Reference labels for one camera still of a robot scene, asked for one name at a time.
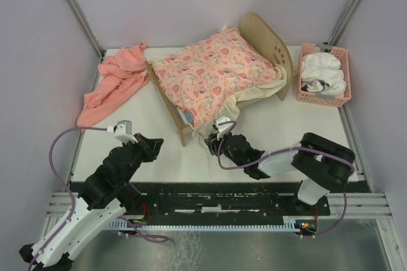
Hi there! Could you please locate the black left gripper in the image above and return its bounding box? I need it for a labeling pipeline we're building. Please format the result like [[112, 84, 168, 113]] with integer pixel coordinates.
[[120, 132, 164, 185]]

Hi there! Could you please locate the pink unicorn print mattress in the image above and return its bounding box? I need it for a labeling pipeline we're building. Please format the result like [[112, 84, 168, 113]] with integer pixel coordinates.
[[149, 26, 290, 151]]

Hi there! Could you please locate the wooden striped pet bed frame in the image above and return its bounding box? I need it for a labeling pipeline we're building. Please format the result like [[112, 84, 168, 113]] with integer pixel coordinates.
[[143, 12, 295, 148]]

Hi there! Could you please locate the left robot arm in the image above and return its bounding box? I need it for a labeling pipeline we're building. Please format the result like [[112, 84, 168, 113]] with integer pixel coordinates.
[[19, 134, 164, 270]]

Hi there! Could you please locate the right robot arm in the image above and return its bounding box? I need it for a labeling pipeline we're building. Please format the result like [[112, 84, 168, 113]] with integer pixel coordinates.
[[204, 132, 355, 214]]

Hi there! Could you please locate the salmon pink cloth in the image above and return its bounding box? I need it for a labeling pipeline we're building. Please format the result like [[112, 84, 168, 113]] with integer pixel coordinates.
[[77, 43, 149, 127]]

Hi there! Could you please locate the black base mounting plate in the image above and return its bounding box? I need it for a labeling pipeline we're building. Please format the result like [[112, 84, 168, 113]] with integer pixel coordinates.
[[127, 183, 331, 223]]

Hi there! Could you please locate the pink plastic basket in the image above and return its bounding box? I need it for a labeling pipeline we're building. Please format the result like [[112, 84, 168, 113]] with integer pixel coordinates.
[[296, 43, 352, 108]]

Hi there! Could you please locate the white cloth in basket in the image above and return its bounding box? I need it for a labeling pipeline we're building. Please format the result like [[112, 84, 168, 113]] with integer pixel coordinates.
[[301, 52, 347, 97]]

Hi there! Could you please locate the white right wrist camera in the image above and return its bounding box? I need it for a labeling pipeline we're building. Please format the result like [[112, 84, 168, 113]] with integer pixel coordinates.
[[212, 115, 236, 139]]

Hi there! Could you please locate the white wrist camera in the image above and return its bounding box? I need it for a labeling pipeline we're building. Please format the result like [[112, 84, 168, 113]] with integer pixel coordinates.
[[107, 120, 137, 144], [212, 115, 236, 139]]

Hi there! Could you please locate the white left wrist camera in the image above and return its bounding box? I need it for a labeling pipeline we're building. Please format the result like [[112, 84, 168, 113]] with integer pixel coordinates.
[[107, 120, 137, 144]]

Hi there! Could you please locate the white slotted cable duct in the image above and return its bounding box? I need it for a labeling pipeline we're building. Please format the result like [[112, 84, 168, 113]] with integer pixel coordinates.
[[104, 215, 319, 232]]

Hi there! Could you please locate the right aluminium frame post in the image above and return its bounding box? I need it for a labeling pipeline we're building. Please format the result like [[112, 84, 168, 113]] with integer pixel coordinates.
[[328, 0, 364, 46]]

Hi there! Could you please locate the aluminium frame post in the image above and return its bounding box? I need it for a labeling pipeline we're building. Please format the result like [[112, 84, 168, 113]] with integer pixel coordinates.
[[65, 0, 105, 59], [328, 0, 364, 46]]

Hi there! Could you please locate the left aluminium frame post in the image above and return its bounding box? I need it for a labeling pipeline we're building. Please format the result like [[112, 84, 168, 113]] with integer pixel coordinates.
[[65, 0, 105, 59]]

